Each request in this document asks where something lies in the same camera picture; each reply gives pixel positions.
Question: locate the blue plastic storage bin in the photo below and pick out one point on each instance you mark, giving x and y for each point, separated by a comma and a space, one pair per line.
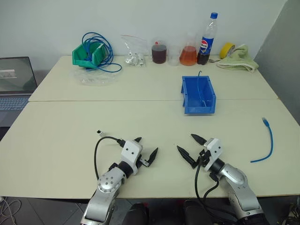
194, 93

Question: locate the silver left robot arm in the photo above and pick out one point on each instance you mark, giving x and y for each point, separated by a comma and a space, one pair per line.
106, 187

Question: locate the light green towel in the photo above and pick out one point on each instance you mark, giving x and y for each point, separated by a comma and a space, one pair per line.
239, 59

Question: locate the zip bag with connectors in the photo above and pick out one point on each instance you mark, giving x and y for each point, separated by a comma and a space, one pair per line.
134, 58

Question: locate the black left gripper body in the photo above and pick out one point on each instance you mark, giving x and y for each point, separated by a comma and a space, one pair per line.
140, 160

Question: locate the beaker with dark red liquid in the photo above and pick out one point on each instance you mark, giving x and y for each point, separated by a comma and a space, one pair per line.
159, 55

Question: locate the yellow tape roll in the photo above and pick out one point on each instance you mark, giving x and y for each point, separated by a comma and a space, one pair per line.
225, 50

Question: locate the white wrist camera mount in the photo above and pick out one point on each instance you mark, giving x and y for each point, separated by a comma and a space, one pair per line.
131, 150
214, 147

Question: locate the empty clear plastic cup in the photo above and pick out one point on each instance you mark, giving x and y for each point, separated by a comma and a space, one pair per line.
173, 56

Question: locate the flat clear plastic bag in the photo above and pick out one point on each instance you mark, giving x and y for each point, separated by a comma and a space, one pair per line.
93, 79

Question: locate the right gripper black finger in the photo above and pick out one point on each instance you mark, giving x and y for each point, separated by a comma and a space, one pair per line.
199, 139
186, 155

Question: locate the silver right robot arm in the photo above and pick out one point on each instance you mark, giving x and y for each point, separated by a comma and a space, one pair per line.
236, 180

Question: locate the flask with orange liquid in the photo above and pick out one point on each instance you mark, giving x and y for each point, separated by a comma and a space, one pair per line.
188, 57

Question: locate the dark rounded shape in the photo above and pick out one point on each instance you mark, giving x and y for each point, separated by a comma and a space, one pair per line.
138, 214
194, 213

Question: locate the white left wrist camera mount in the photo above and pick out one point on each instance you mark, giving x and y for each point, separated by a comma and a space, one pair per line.
131, 150

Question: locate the green plastic storage bin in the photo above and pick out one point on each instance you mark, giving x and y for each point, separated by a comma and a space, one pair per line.
82, 57

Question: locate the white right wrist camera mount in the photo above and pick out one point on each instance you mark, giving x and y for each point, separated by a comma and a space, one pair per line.
214, 147

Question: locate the Pepsi cola bottle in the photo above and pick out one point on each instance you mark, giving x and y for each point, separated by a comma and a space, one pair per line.
207, 44

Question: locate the grey laptop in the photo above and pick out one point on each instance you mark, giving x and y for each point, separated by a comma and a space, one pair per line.
14, 93

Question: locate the small white plastic connector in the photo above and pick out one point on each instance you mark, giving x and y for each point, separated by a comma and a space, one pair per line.
100, 132

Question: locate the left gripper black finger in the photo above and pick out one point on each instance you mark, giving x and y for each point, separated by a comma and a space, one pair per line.
152, 155
138, 139

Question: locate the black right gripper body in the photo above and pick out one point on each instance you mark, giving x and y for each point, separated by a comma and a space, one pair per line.
204, 157

